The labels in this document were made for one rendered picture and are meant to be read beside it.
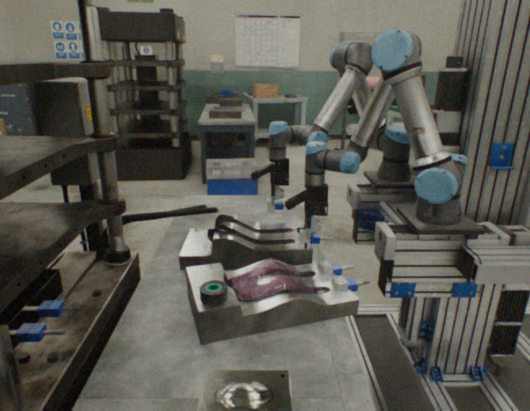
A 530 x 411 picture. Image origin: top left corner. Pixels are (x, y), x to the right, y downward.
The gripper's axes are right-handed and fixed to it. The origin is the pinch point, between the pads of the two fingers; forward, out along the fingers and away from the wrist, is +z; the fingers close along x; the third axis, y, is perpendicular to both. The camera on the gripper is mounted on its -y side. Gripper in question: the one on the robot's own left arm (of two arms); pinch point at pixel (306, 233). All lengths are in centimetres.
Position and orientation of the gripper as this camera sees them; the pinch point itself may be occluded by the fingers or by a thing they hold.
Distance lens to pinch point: 158.9
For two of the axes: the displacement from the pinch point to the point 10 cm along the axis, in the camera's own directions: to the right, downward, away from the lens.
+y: 10.0, 0.0, 0.1
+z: -0.1, 9.4, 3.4
